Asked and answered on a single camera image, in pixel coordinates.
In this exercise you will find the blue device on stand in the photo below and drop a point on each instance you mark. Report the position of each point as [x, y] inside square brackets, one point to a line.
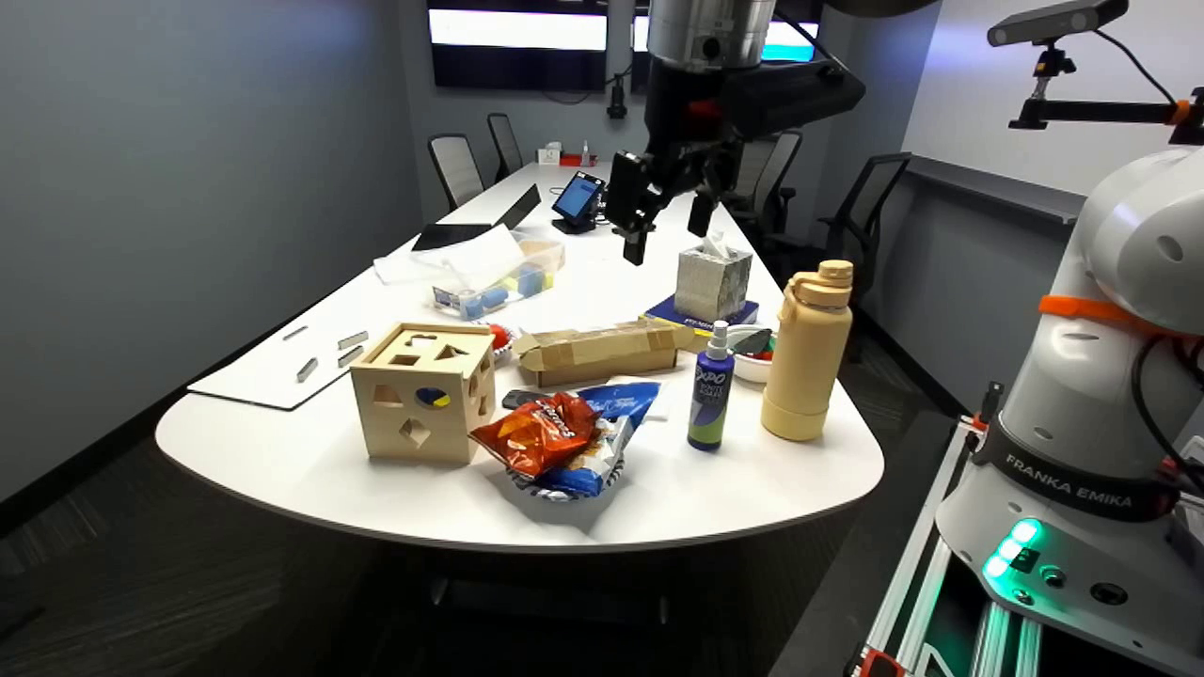
[578, 198]

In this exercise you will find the clear plastic bag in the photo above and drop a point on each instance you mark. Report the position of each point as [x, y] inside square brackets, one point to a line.
[566, 510]

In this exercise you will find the patterned tissue box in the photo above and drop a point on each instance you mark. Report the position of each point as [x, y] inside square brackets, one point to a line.
[714, 282]

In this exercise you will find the white paper sheet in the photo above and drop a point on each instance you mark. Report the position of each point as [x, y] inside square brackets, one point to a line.
[285, 361]

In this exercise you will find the black laptop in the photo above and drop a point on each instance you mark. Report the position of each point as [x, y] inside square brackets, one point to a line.
[483, 228]

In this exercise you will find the black office chair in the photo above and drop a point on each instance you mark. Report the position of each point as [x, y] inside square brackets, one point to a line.
[507, 143]
[774, 176]
[872, 209]
[457, 171]

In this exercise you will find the small red object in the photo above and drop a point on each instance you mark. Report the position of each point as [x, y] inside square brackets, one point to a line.
[502, 339]

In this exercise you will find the wooden shape sorter box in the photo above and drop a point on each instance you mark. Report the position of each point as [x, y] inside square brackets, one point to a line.
[420, 395]

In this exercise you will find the blue spray bottle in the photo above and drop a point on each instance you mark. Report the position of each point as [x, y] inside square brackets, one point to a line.
[714, 395]

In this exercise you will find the clear container with coloured blocks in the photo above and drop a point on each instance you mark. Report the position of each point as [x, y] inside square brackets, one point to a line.
[483, 288]

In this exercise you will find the small white and red items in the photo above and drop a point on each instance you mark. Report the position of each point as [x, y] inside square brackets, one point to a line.
[561, 157]

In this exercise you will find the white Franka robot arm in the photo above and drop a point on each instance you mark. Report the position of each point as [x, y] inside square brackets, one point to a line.
[1102, 415]

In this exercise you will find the white bowl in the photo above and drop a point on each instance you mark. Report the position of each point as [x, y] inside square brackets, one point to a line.
[754, 366]

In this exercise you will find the tan water bottle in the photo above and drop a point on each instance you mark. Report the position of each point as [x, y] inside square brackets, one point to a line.
[808, 359]

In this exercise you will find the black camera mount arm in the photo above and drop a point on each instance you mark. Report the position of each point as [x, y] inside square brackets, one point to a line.
[1102, 109]

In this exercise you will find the red chips bag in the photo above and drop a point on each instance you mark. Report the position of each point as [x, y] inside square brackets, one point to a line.
[539, 434]

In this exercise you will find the blue book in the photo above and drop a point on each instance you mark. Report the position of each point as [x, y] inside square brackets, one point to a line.
[665, 310]

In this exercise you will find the black camera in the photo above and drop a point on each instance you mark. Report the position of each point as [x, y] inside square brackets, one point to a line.
[1056, 19]

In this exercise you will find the white robot stand frame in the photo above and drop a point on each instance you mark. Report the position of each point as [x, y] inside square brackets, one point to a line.
[924, 567]

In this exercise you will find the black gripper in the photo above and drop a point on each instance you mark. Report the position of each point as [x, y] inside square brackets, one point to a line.
[684, 157]

